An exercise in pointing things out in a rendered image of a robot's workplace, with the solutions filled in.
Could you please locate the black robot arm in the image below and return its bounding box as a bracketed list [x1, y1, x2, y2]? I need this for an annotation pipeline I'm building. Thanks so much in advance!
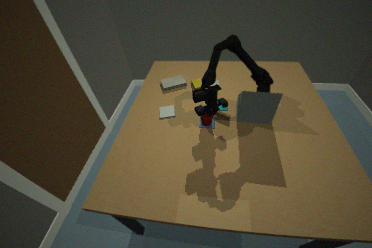
[192, 34, 273, 104]

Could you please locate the olive yellow block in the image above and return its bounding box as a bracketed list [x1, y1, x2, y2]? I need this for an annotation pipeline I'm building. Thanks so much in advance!
[191, 78, 202, 90]

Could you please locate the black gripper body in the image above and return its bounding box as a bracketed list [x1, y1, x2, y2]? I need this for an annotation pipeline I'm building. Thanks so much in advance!
[195, 98, 228, 116]

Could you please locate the dark red cup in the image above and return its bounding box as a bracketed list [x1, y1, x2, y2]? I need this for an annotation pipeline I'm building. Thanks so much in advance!
[200, 112, 213, 126]

